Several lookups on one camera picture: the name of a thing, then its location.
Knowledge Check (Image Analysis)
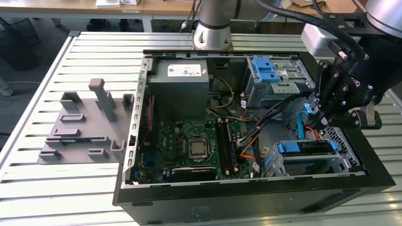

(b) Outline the silver drive cage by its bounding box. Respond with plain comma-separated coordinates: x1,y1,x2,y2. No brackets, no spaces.
244,56,316,110

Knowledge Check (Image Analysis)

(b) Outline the silver CPU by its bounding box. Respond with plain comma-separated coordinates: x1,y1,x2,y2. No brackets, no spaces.
189,140,206,156

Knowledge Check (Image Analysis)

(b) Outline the grey power supply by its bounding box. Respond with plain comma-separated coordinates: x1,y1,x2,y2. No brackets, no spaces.
146,58,210,122

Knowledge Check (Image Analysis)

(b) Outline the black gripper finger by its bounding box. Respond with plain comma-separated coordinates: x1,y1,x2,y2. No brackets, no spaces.
308,103,383,130
308,60,349,119

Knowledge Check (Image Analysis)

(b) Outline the black RAM slot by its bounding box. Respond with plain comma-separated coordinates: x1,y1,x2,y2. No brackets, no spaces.
214,119,229,175

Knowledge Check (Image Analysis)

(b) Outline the white stand foot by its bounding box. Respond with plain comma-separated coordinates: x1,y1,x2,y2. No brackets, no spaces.
0,77,14,97

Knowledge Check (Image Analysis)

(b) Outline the green RAM stick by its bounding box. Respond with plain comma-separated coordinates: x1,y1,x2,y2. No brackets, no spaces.
225,121,240,174
58,138,94,145

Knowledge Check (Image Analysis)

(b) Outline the blue drive latch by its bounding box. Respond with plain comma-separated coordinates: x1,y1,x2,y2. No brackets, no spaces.
252,57,281,83

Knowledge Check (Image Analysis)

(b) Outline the black chair base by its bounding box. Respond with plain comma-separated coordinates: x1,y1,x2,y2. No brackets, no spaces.
117,18,132,31
85,18,109,31

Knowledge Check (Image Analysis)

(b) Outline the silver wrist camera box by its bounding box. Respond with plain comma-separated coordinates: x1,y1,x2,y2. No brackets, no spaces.
300,23,341,58

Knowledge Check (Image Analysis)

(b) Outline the thick black ribbed cable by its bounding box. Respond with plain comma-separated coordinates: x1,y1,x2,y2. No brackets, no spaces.
256,0,369,59

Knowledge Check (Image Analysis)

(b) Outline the black PC case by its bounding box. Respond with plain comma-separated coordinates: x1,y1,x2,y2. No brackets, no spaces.
112,49,396,226

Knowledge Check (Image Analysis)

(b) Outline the black case fan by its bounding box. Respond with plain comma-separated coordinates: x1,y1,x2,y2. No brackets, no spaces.
138,94,158,153

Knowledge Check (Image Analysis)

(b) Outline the black graphics card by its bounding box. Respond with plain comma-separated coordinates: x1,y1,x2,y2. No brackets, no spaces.
162,166,217,183

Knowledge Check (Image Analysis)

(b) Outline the black wire bundle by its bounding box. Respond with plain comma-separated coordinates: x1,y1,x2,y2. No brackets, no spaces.
236,90,316,145

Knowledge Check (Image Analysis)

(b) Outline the orange power wire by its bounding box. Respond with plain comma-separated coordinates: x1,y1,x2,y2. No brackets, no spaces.
304,126,321,142

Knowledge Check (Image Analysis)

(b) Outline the red twisted fan wire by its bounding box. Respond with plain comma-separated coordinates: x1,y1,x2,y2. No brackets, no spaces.
142,96,154,148

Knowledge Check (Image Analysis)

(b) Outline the red orange wire bundle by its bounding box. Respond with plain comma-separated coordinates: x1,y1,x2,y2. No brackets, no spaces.
239,93,261,121

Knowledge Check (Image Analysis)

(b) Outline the hard disk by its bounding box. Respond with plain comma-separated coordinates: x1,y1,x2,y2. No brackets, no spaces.
276,139,337,155

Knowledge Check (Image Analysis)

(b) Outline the blue SATA wire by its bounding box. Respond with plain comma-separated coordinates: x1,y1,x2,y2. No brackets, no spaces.
296,102,315,141

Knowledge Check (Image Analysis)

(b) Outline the silver disk bay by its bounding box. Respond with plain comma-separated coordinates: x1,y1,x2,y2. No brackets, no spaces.
271,138,359,177

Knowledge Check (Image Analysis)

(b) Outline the wooden top desk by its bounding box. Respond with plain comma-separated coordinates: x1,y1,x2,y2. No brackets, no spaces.
0,0,333,36

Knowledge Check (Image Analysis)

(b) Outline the green motherboard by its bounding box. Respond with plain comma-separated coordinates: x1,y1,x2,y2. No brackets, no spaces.
137,119,252,184

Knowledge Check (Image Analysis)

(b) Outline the yellow wire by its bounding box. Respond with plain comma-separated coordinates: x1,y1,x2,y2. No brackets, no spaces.
205,74,235,110

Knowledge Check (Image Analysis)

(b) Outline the grey parts rack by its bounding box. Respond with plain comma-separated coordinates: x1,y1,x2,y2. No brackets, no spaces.
36,79,136,167

